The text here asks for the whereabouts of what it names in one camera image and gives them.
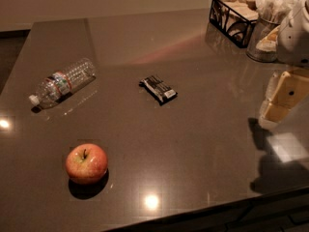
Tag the wrapped plastic utensils bundle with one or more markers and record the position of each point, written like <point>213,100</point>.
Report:
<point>274,10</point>

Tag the metal mesh utensil cup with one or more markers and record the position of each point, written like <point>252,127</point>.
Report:
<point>262,44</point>

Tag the red apple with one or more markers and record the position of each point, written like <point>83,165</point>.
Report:
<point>86,164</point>

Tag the black rxbar chocolate bar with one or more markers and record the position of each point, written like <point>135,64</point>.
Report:
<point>158,88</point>

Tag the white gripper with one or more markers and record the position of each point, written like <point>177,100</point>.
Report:
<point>294,39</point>

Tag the black wire napkin holder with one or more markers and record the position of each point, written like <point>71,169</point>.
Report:
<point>235,19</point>

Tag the clear plastic water bottle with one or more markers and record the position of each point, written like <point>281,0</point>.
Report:
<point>61,84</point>

